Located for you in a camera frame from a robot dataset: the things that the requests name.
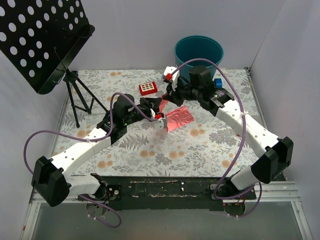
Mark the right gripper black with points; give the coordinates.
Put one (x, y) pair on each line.
(173, 92)

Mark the colourful toy block car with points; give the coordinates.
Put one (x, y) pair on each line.
(218, 83)

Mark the black perforated music stand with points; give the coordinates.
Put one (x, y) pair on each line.
(41, 38)

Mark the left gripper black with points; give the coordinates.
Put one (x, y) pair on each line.
(147, 106)

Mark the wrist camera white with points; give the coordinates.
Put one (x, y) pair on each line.
(160, 121)
(171, 75)

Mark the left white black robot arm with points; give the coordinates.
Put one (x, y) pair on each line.
(53, 177)

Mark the red white window toy block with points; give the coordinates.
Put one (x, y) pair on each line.
(148, 88)

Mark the red plastic trash bag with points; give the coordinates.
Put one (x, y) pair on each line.
(176, 118)

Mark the aluminium frame rail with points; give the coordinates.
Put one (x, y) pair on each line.
(168, 193)

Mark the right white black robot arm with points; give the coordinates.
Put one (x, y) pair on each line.
(274, 153)

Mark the floral patterned table mat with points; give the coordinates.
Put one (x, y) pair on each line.
(205, 147)

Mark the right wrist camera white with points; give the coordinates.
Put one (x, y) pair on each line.
(171, 75)

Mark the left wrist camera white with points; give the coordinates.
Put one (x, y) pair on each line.
(160, 121)

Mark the teal plastic trash bin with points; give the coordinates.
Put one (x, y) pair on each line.
(194, 47)

